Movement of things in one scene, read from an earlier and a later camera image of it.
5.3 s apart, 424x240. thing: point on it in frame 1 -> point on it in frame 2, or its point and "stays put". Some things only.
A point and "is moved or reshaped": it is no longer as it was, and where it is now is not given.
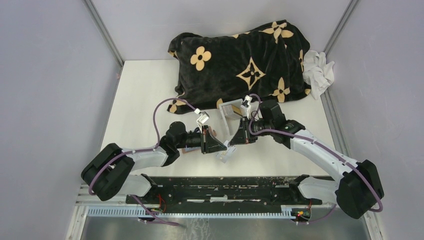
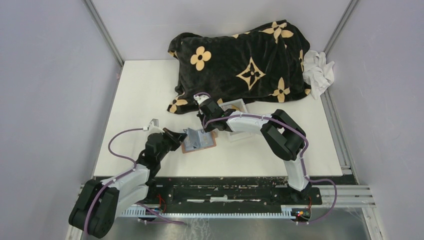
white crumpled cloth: (318, 72) stays put
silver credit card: (225, 155) is moved or reshaped
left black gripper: (209, 144) -> (176, 138)
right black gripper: (243, 135) -> (209, 128)
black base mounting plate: (221, 192) stays put
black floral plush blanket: (266, 62) stays put
